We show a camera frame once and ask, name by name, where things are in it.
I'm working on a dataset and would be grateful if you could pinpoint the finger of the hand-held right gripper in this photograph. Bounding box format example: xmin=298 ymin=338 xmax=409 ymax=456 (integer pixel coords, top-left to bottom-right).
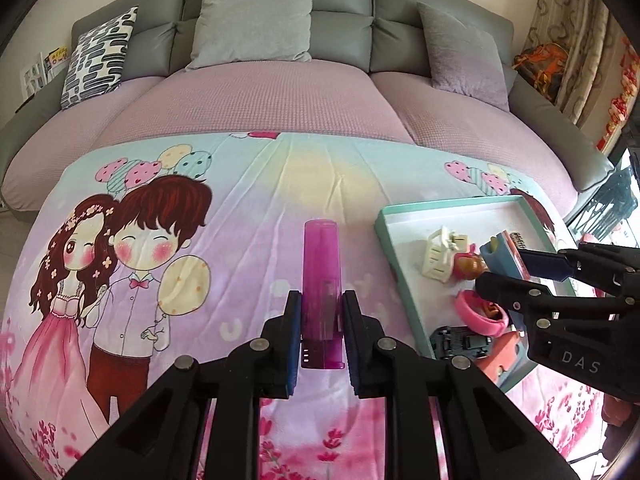
xmin=474 ymin=272 xmax=640 ymax=322
xmin=520 ymin=242 xmax=640 ymax=285

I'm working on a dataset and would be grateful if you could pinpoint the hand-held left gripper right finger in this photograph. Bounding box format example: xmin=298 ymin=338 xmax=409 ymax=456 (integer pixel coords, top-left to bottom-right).
xmin=341 ymin=290 xmax=578 ymax=480

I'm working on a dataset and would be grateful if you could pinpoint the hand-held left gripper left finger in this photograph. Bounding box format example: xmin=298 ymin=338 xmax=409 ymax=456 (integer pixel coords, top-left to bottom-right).
xmin=65 ymin=289 xmax=305 ymax=480

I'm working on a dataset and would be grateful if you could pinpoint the blue orange plastic toy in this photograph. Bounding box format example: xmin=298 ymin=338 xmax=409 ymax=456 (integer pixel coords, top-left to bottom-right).
xmin=480 ymin=230 xmax=533 ymax=281

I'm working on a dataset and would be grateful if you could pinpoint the pink plastic bracelet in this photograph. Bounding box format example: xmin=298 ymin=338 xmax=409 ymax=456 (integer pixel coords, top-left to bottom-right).
xmin=454 ymin=289 xmax=511 ymax=338

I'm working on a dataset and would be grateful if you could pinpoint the pink brown dog figurine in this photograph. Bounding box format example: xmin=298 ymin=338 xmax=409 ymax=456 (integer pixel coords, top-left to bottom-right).
xmin=452 ymin=242 xmax=491 ymax=281

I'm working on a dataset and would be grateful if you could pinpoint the black plastic toy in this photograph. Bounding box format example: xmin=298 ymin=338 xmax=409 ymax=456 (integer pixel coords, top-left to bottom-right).
xmin=431 ymin=325 xmax=495 ymax=359

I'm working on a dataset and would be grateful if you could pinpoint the salmon plastic block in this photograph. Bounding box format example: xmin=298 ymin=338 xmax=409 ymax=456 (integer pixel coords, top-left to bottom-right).
xmin=475 ymin=332 xmax=531 ymax=386

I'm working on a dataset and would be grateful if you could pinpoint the white plastic hair clip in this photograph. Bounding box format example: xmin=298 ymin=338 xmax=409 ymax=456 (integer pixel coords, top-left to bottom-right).
xmin=421 ymin=226 xmax=468 ymax=286

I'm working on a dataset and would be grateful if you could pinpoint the purple translucent lighter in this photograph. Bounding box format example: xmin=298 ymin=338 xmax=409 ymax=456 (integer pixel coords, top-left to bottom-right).
xmin=301 ymin=219 xmax=346 ymax=371

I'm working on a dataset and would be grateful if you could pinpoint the teal rimmed white tray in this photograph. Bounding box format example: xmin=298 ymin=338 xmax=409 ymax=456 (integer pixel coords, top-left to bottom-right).
xmin=374 ymin=195 xmax=581 ymax=395

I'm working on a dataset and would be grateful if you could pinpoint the person's right hand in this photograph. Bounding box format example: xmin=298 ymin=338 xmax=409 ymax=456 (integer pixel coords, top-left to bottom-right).
xmin=602 ymin=392 xmax=632 ymax=423

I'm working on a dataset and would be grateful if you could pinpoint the black metal chair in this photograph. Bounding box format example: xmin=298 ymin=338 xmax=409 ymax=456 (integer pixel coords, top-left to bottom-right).
xmin=570 ymin=160 xmax=636 ymax=241

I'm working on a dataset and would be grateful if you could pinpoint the printed cartoon blanket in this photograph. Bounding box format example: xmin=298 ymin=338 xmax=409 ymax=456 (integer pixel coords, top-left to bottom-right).
xmin=0 ymin=130 xmax=616 ymax=480

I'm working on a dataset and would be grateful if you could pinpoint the red hanging decoration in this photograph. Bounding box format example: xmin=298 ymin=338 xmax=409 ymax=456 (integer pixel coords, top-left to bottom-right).
xmin=597 ymin=35 xmax=638 ymax=148

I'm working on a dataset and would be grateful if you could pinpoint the red orange bag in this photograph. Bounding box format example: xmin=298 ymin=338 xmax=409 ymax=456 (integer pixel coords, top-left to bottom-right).
xmin=514 ymin=42 xmax=571 ymax=103

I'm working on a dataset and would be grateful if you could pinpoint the grey purple cushion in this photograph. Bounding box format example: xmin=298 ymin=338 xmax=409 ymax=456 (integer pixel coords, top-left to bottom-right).
xmin=416 ymin=1 xmax=511 ymax=113

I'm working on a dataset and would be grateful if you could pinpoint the beige patterned curtain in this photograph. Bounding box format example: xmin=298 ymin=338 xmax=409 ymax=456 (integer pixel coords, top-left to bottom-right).
xmin=525 ymin=0 xmax=631 ymax=128

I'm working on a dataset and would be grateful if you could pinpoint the purple sofa cover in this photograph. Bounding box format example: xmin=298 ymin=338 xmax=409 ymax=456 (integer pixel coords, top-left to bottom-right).
xmin=0 ymin=57 xmax=578 ymax=211

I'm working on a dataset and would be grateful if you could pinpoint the grey sofa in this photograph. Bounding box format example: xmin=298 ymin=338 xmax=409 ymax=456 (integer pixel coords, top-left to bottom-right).
xmin=0 ymin=0 xmax=616 ymax=211

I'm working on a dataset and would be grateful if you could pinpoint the black white patterned cushion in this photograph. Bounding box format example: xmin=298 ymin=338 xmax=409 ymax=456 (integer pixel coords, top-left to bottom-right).
xmin=60 ymin=6 xmax=139 ymax=111

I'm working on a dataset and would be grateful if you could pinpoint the white book rack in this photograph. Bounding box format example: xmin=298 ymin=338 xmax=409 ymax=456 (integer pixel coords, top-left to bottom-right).
xmin=20 ymin=47 xmax=68 ymax=98

